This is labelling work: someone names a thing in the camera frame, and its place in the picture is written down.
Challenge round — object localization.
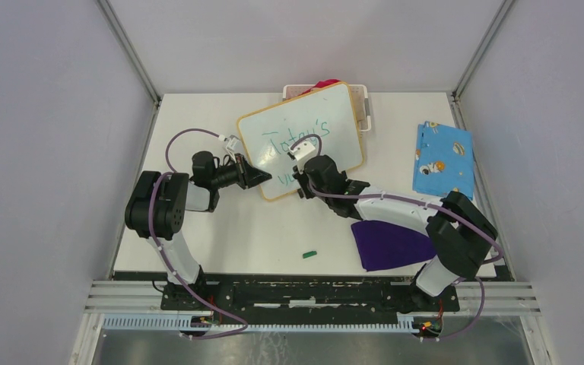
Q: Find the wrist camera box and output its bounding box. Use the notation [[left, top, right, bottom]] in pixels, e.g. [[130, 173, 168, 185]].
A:
[[287, 141, 319, 164], [224, 135, 242, 155]]

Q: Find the yellow-framed whiteboard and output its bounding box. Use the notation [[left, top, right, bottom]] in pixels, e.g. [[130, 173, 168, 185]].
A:
[[236, 82, 365, 201]]

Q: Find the pink folded cloth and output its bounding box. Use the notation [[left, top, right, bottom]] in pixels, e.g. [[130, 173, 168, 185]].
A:
[[301, 79, 341, 95]]

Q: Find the blue space-print cloth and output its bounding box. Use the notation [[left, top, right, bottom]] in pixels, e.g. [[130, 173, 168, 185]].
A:
[[412, 121, 475, 199]]

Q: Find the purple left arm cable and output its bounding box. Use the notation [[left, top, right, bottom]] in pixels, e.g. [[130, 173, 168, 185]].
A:
[[147, 129, 250, 341]]

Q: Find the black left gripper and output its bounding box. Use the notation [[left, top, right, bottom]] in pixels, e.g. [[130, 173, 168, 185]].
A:
[[211, 153, 271, 190]]

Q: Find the white perforated plastic basket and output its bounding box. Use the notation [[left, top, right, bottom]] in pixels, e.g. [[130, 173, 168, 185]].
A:
[[282, 84, 373, 132]]

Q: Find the green marker cap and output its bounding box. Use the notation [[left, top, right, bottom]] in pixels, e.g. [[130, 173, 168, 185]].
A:
[[302, 250, 318, 259]]

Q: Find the purple folded cloth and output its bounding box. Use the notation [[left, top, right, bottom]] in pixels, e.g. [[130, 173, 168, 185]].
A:
[[351, 221, 436, 271]]

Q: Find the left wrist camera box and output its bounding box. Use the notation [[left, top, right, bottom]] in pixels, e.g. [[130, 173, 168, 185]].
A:
[[224, 135, 242, 155]]

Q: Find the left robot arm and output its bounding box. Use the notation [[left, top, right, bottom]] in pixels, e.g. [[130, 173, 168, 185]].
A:
[[124, 151, 272, 310]]

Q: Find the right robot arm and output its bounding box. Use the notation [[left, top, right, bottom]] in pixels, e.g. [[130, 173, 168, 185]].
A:
[[293, 155, 502, 310]]

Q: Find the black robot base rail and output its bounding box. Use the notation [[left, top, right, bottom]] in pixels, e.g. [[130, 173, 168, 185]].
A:
[[160, 274, 460, 326]]

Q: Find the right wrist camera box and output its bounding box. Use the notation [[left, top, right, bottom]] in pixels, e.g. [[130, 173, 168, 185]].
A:
[[287, 141, 319, 164]]

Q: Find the white slotted cable duct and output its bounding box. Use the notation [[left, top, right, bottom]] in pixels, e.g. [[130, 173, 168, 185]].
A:
[[101, 314, 419, 334]]

